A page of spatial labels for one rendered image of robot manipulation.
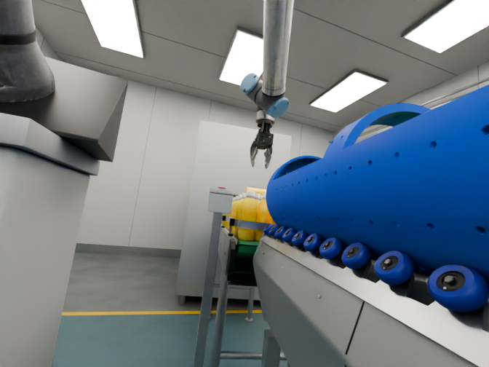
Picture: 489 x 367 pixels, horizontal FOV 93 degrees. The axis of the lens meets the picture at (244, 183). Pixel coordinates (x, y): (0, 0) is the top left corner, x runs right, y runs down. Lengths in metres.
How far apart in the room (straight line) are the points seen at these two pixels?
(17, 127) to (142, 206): 4.57
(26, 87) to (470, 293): 0.66
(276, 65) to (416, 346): 0.78
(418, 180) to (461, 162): 0.04
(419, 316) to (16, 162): 0.52
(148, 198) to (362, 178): 4.73
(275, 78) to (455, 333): 0.79
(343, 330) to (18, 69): 0.65
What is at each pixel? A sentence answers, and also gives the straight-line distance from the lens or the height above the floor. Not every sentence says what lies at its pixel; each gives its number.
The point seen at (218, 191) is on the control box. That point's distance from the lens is 0.97.
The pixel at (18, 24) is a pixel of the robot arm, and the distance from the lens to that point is 0.57.
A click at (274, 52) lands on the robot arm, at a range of 0.86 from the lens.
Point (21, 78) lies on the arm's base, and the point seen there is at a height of 1.19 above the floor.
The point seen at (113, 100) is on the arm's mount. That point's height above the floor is 1.23.
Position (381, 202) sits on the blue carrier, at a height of 1.04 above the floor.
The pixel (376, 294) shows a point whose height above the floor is 0.92.
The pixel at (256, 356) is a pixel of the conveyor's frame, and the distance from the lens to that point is 1.46.
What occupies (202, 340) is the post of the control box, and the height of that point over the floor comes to 0.47.
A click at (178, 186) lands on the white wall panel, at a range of 4.94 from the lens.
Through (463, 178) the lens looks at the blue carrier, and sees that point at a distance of 0.26.
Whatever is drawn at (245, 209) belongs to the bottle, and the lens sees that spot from 0.97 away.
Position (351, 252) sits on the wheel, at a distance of 0.41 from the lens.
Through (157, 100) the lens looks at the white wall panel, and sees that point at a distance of 5.38.
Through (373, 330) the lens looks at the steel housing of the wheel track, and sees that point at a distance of 0.37.
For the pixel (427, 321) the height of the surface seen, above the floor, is 0.92.
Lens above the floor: 1.01
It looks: 7 degrees up
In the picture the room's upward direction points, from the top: 7 degrees clockwise
